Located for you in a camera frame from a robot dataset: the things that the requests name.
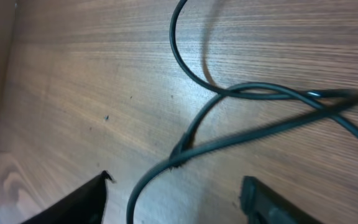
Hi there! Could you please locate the black USB cable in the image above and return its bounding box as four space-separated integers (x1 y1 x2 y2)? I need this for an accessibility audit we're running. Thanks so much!
126 0 358 224

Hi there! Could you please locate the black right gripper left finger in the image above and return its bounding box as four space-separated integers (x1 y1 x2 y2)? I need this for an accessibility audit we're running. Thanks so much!
23 170 116 224

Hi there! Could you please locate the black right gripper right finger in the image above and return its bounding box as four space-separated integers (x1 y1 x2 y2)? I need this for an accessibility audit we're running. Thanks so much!
239 176 322 224

